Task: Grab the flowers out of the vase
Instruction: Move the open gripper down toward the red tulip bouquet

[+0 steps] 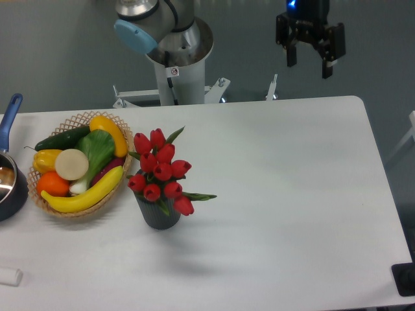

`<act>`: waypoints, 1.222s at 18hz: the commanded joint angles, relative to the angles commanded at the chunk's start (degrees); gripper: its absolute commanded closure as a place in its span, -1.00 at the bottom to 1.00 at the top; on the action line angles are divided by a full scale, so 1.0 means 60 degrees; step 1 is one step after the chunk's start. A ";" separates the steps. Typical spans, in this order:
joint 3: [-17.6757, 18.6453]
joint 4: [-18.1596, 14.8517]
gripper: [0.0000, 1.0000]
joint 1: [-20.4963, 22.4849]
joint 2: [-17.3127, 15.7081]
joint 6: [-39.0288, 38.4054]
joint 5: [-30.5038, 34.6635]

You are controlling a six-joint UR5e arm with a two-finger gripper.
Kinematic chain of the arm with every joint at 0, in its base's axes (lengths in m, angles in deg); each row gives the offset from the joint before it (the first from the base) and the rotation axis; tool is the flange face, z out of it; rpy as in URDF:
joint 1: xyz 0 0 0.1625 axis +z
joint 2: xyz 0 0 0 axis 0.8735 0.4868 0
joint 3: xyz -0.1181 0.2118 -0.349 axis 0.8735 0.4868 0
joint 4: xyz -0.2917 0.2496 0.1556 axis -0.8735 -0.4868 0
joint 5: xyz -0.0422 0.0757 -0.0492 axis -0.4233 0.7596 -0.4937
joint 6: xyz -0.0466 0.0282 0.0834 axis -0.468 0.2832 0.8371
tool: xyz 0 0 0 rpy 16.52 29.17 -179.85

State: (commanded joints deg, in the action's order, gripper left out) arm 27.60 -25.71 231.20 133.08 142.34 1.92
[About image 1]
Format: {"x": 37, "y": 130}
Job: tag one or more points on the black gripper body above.
{"x": 306, "y": 22}

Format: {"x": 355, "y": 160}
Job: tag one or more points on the red tulip bouquet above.
{"x": 157, "y": 181}

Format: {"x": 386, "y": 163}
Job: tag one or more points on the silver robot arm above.
{"x": 169, "y": 33}

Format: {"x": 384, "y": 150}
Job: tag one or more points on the dark grey ribbed vase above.
{"x": 155, "y": 216}

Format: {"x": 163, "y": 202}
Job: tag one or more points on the white furniture at right edge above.
{"x": 403, "y": 146}

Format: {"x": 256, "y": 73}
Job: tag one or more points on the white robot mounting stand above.
{"x": 177, "y": 86}

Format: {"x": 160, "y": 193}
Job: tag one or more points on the purple eggplant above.
{"x": 112, "y": 164}

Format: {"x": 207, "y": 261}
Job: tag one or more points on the yellow squash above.
{"x": 101, "y": 122}

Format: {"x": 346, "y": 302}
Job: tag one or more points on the green bok choy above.
{"x": 98, "y": 146}

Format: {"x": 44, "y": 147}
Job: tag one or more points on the black device at table edge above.
{"x": 404, "y": 278}

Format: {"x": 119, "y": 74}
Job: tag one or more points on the green cucumber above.
{"x": 62, "y": 141}

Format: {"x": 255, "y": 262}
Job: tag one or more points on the beige round disc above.
{"x": 71, "y": 164}

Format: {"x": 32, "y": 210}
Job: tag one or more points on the yellow bell pepper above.
{"x": 44, "y": 160}

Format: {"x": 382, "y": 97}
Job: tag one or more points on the yellow banana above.
{"x": 89, "y": 198}

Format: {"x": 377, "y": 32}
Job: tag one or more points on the orange fruit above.
{"x": 53, "y": 184}

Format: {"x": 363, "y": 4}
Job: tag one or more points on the white cylinder object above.
{"x": 10, "y": 276}

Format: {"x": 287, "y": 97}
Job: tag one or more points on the blue handled saucepan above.
{"x": 14, "y": 188}

